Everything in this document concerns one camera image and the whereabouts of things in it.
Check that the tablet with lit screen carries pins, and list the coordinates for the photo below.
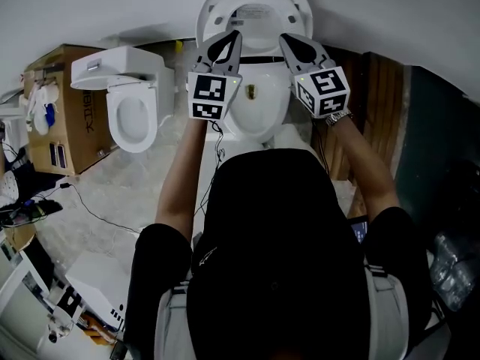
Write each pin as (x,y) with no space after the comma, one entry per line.
(360,231)

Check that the brown cardboard box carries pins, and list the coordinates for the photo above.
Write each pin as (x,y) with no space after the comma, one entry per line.
(80,133)

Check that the wrapped pack of plastic bottles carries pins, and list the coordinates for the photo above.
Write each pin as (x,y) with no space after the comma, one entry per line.
(453,268)

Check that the silver wristwatch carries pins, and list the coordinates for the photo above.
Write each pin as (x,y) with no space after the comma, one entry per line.
(337,117)

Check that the person's black shirt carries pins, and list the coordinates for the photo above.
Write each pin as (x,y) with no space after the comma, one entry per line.
(157,276)

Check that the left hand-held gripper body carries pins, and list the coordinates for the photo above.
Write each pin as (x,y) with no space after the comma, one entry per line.
(208,93)

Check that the white plastic bags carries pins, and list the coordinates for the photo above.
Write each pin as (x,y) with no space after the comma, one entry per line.
(39,107)

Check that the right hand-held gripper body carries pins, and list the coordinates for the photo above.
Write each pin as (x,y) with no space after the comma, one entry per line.
(322,90)

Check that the person's black cap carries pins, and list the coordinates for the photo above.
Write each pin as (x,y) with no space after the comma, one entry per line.
(277,246)

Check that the white toilet with closed seat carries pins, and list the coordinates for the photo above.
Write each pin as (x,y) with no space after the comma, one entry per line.
(129,88)

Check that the brown wooden panel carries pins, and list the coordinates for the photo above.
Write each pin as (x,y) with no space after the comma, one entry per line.
(375,99)

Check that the dark green panel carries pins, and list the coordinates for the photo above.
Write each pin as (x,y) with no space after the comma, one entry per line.
(431,133)

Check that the white furniture frame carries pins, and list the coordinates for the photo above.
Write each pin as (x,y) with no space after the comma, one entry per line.
(17,298)

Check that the white printed carton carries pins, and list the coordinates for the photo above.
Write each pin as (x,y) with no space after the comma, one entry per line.
(99,283)

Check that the person's left forearm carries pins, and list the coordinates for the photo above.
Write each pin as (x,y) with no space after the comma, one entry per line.
(182,178)

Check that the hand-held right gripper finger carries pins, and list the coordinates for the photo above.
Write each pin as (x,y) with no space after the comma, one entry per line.
(290,56)
(309,51)

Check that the yellow small object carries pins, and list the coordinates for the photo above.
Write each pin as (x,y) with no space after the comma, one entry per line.
(179,46)

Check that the person's right forearm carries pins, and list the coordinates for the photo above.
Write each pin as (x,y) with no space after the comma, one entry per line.
(365,163)

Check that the black power strip with plugs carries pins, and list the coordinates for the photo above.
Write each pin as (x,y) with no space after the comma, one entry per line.
(33,210)

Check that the white toilet bowl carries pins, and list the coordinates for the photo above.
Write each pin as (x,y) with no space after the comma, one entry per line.
(262,114)

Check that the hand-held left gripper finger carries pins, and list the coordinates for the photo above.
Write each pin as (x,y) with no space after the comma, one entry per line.
(235,53)
(215,47)

